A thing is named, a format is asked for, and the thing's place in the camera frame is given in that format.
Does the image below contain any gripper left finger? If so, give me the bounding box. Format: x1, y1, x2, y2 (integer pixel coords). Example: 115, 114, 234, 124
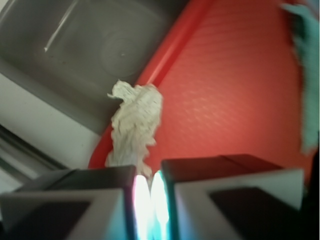
0, 165, 136, 240

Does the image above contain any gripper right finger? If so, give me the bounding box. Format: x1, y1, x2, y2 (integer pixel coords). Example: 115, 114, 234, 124
161, 154, 320, 240

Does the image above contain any white paper towel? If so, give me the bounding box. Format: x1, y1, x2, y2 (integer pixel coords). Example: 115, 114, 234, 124
105, 80, 163, 179

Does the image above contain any red plastic tray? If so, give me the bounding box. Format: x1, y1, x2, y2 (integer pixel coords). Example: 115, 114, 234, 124
87, 0, 318, 173

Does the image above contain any grey plastic sink basin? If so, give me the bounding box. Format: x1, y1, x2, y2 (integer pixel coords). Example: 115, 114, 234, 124
0, 0, 187, 135

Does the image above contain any light blue cloth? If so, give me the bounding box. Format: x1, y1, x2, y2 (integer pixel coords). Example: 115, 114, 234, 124
281, 3, 320, 155

